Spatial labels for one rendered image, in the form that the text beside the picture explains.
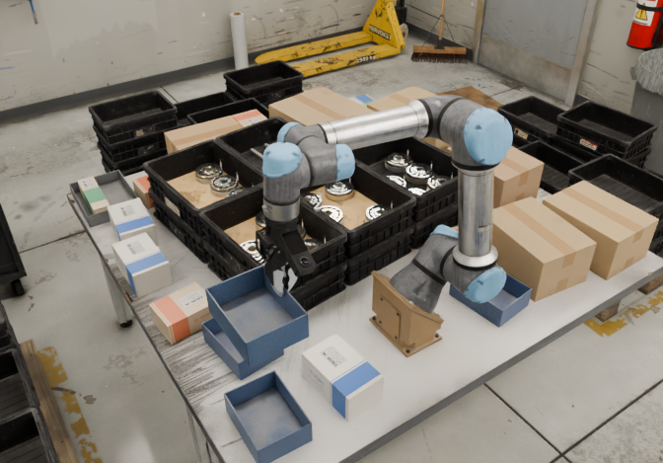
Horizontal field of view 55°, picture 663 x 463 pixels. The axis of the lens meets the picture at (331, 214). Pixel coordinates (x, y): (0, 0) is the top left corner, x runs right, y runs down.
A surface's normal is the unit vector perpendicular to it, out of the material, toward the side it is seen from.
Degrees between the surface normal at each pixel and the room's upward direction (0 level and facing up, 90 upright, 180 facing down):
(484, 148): 77
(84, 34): 90
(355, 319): 0
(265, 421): 0
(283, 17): 90
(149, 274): 90
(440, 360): 0
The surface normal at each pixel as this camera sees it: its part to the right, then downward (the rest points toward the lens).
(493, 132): 0.44, 0.31
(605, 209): 0.00, -0.82
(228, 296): 0.55, 0.47
